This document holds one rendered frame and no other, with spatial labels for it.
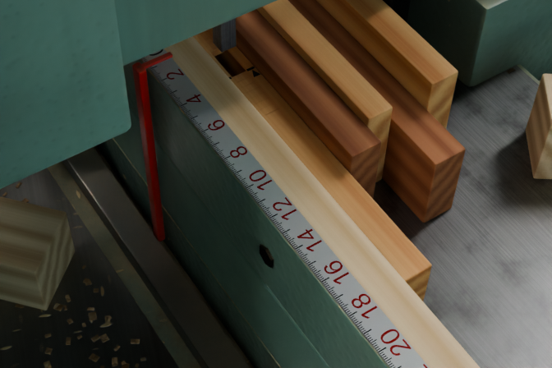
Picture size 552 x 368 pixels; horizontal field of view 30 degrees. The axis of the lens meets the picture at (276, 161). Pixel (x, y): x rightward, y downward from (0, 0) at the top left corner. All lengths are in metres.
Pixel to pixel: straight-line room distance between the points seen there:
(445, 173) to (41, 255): 0.23
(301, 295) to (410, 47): 0.14
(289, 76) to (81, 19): 0.17
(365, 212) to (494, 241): 0.08
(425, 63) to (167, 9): 0.14
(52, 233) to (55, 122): 0.20
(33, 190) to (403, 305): 0.31
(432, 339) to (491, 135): 0.17
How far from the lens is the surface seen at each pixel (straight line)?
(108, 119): 0.42
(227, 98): 0.51
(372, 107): 0.50
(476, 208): 0.54
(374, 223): 0.48
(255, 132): 0.50
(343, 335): 0.45
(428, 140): 0.50
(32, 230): 0.61
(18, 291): 0.62
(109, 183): 0.66
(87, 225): 0.66
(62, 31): 0.38
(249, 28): 0.55
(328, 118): 0.50
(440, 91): 0.52
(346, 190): 0.49
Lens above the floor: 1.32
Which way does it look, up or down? 50 degrees down
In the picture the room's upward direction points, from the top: 1 degrees clockwise
